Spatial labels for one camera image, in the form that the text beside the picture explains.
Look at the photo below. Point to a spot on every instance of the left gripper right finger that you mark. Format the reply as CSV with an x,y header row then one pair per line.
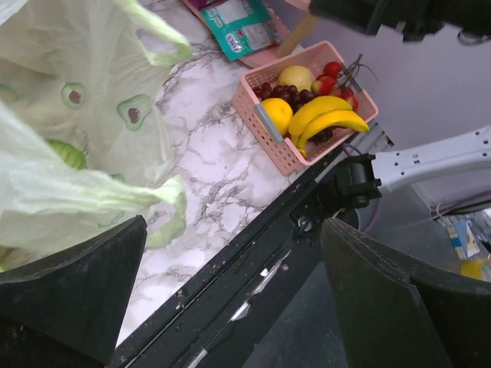
x,y
395,310

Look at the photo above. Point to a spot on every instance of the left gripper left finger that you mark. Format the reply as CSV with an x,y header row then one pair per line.
x,y
66,310

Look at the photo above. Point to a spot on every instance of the green toy cabbage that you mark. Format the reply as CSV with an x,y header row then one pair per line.
x,y
70,155

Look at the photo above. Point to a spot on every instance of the light green plastic grocery bag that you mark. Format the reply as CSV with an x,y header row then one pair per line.
x,y
86,73

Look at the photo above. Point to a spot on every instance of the yellow toy bananas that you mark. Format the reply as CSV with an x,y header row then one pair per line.
x,y
322,113

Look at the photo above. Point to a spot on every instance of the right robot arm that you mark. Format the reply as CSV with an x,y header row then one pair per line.
x,y
355,181

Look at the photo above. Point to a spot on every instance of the yellow toy lemon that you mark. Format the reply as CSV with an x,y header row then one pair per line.
x,y
279,112

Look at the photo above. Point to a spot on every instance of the dark red toy grapes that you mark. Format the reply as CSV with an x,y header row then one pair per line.
x,y
290,94

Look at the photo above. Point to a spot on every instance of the red toy cherries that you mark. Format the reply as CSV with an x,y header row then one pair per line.
x,y
336,80

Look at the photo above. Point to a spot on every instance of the pink plastic basket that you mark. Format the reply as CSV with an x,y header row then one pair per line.
x,y
287,157

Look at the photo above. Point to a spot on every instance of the yellow toy pear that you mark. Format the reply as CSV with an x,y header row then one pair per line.
x,y
297,76

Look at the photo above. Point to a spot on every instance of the pink tiered shelf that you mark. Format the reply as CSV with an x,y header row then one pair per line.
x,y
290,39

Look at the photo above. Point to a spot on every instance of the teal white snack packet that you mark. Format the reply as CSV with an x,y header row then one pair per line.
x,y
241,27

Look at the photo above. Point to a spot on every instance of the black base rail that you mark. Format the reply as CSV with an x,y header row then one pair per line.
x,y
184,318

